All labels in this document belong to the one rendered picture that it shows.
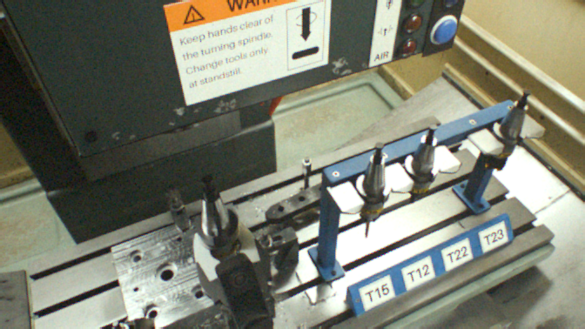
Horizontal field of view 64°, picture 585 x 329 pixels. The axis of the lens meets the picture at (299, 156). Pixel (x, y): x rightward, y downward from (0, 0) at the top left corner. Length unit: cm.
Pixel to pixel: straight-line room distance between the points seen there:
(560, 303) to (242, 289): 99
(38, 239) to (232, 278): 124
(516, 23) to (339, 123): 78
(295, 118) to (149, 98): 152
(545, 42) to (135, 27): 121
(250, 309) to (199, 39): 36
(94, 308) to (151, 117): 78
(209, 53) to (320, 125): 149
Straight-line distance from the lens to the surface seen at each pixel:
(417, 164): 91
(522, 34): 150
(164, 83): 45
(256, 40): 45
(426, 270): 114
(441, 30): 58
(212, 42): 44
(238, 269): 60
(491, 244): 124
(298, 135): 187
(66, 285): 125
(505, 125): 103
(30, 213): 187
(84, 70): 43
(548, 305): 143
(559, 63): 145
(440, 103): 172
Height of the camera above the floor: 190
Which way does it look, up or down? 47 degrees down
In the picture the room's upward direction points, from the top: straight up
